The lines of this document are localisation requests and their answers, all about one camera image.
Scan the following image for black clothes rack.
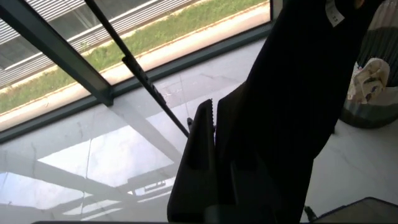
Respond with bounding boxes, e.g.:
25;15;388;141
83;0;194;138

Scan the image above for window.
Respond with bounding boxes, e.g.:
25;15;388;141
0;0;282;144

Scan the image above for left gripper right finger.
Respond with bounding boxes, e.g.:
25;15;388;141
216;95;249;222

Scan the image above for white laundry basket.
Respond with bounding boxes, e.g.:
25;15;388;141
339;0;398;129

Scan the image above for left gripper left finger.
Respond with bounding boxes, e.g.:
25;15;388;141
167;98;218;222

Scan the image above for black cable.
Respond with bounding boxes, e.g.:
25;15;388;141
303;205;318;222

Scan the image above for cream printed garment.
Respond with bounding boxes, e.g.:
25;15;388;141
346;57;391;105

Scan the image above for black garment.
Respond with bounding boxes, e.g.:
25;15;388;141
231;0;386;224

